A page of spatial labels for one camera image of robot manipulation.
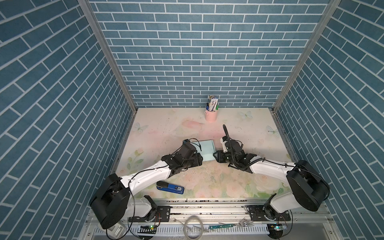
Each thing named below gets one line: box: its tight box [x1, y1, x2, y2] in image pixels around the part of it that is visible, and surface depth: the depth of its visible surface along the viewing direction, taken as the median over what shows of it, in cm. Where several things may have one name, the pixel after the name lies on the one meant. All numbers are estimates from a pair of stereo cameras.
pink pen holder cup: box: [204, 109, 219, 123], surface depth 113 cm
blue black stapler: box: [156, 181, 185, 195], surface depth 81 cm
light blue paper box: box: [194, 139, 216, 162], surface depth 95 cm
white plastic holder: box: [107, 219, 128, 239], surface depth 69 cm
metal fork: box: [218, 221, 254, 227], surface depth 72 cm
